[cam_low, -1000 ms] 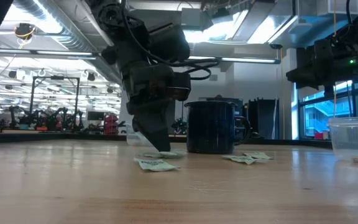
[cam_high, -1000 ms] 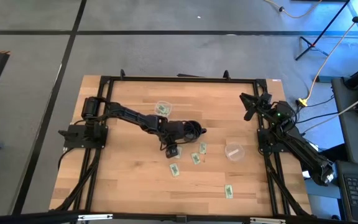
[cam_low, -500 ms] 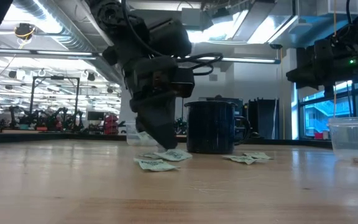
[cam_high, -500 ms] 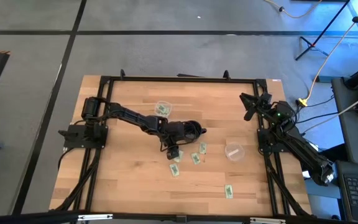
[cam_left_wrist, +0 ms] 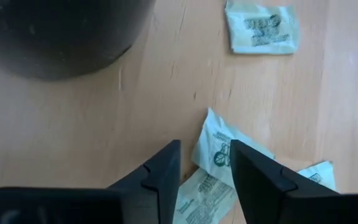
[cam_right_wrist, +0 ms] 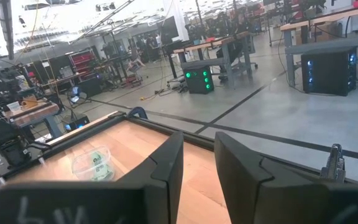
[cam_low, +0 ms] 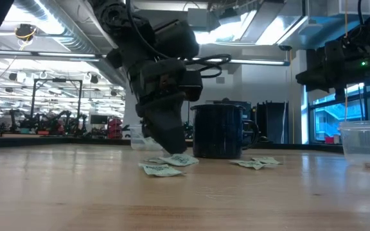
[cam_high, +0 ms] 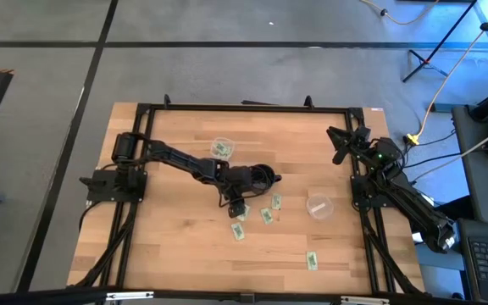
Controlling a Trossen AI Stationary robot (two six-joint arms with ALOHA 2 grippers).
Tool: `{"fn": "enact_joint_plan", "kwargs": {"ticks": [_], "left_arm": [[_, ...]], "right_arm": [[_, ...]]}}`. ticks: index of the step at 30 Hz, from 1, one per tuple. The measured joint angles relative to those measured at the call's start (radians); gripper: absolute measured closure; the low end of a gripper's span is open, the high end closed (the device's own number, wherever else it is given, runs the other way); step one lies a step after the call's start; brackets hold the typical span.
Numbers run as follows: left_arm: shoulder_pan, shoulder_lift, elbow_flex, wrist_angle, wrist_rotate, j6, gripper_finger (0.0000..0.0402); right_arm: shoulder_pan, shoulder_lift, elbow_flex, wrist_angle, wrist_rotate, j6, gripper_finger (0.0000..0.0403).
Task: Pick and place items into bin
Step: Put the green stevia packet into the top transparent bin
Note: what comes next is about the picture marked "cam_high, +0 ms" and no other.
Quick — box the dark grey side table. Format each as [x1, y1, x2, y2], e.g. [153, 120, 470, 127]
[452, 105, 488, 225]

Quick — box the silver metal bracket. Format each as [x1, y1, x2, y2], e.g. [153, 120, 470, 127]
[105, 291, 155, 302]
[340, 295, 391, 305]

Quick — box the black tripod stand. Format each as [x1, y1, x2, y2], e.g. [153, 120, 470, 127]
[402, 0, 479, 84]

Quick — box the black rig crossbar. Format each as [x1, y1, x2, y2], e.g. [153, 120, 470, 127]
[0, 286, 488, 305]

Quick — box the round clear plastic container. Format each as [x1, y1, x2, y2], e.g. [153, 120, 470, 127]
[305, 192, 335, 221]

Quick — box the black aluminium table frame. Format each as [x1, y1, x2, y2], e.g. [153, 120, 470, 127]
[68, 93, 427, 297]

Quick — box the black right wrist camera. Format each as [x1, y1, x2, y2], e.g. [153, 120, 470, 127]
[353, 125, 372, 143]

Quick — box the beige cable with yellow plug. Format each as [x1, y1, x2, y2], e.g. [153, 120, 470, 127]
[404, 0, 488, 147]

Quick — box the black cable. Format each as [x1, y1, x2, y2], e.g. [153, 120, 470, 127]
[402, 146, 488, 170]

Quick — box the square clear plastic container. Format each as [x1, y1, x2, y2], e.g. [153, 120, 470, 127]
[209, 136, 236, 161]

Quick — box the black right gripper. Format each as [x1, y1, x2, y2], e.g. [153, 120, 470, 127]
[326, 126, 376, 166]

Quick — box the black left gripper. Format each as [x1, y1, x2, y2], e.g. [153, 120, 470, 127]
[220, 181, 249, 219]

